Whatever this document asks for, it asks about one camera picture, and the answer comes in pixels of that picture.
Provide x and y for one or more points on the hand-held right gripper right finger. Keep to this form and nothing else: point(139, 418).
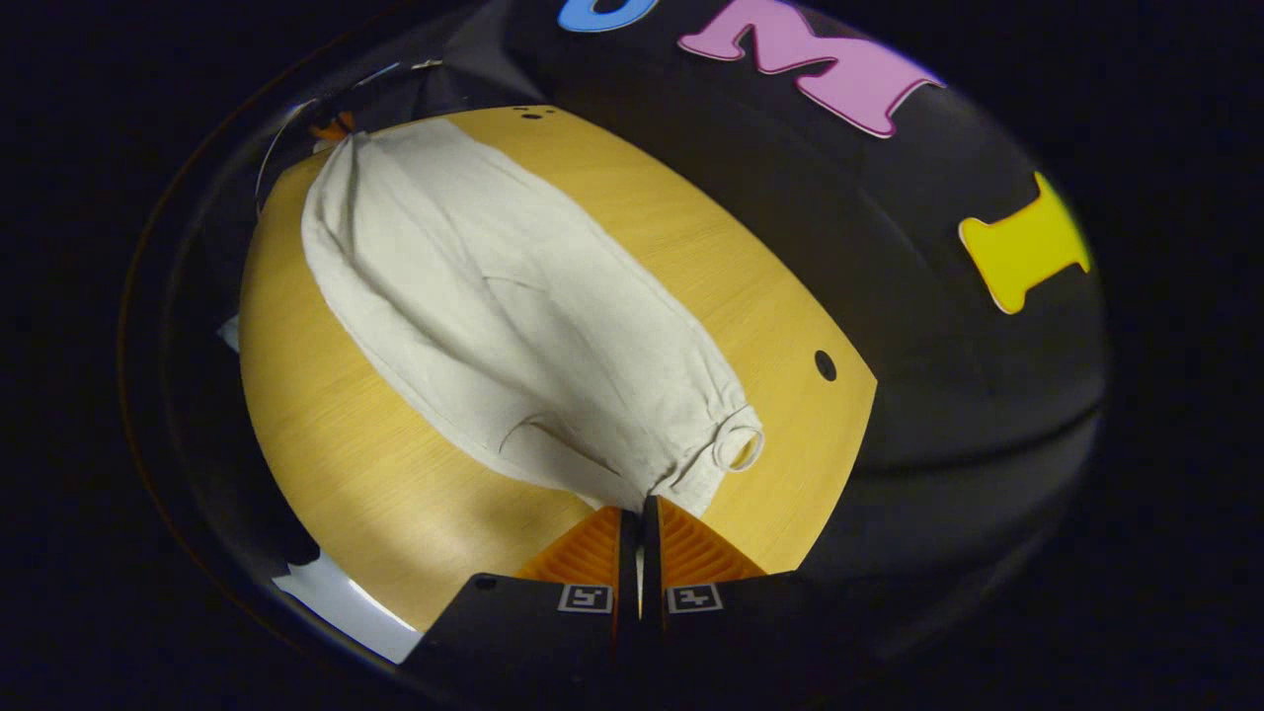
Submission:
point(731, 632)

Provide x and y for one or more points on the black backdrop cloth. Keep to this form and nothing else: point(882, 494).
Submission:
point(938, 415)

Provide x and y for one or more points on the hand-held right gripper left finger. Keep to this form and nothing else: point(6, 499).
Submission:
point(553, 632)

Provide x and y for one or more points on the white jeans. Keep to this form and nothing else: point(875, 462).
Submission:
point(513, 316)

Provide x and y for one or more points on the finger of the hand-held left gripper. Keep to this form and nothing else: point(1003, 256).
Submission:
point(333, 129)

